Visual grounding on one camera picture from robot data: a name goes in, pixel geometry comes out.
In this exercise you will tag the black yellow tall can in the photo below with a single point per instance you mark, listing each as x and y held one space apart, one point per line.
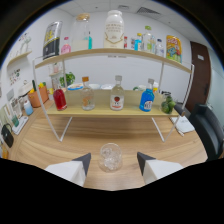
51 41

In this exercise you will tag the yellow snack can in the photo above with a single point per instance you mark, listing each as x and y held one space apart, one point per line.
174 49

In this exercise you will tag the white fabric pouch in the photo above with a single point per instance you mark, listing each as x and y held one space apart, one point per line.
183 125

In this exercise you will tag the clear bottle red label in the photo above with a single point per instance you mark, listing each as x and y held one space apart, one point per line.
117 98

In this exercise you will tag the two-tier wooden shelf rack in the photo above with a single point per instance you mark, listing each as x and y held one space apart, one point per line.
100 111

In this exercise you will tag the brown door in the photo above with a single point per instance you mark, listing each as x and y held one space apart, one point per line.
199 76

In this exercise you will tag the pink small bottle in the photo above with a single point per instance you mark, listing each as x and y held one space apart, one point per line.
65 48

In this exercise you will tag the green potted plant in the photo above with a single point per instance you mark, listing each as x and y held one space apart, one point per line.
69 79

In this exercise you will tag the white tray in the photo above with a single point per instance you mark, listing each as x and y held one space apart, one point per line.
20 126

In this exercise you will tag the orange basket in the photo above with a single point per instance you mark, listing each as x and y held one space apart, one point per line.
38 97

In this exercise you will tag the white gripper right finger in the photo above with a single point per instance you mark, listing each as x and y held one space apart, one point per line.
160 168

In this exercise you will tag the clear glass with ice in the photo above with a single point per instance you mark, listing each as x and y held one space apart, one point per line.
110 158

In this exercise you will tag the black sofa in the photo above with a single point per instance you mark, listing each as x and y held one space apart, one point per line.
208 130

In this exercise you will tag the teal small bottle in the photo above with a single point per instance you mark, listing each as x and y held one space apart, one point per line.
89 41

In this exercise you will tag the red liquid bottle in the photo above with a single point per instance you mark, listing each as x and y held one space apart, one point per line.
60 100

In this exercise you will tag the white blue plastic bottle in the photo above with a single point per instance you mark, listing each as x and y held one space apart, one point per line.
28 108

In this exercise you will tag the wooden wall shelf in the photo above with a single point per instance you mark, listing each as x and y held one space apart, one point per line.
19 57

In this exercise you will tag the green cup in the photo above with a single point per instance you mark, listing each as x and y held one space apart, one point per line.
15 121

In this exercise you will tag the orange-cap clear small bottle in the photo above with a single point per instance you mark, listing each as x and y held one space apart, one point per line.
88 99

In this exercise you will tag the blue liquid bottle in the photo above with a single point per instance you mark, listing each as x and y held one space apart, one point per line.
146 100

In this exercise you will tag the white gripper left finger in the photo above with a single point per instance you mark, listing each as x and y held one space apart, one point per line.
68 168

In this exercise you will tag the green-cap clear bottle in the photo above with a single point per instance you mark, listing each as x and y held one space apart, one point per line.
148 41

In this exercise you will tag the white milk bottle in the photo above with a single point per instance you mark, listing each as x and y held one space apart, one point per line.
114 31

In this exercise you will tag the black handbag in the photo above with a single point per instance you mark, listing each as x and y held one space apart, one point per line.
8 137

